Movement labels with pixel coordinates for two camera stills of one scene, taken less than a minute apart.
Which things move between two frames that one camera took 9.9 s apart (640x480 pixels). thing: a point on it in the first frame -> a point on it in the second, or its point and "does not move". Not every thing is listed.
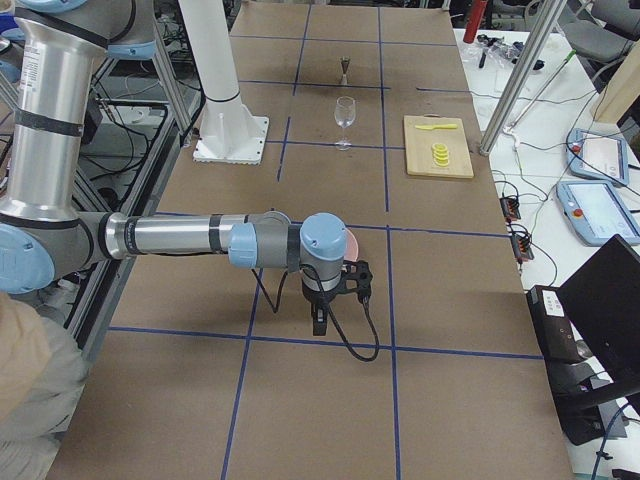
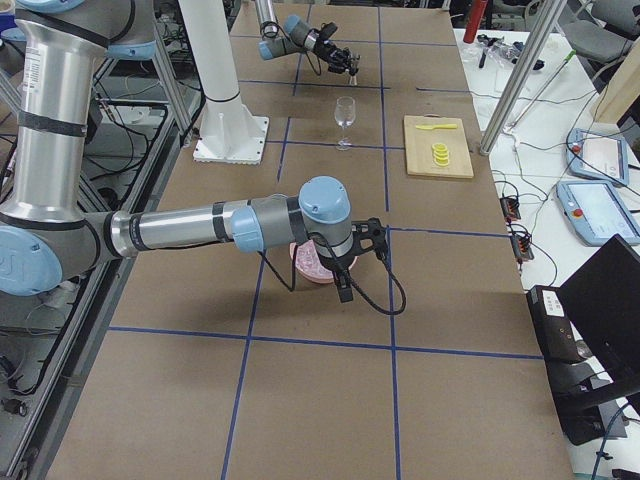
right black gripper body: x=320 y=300 -> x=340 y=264
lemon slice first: x=440 y=147 does not move
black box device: x=553 y=325 does not move
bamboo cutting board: x=419 y=145 does not move
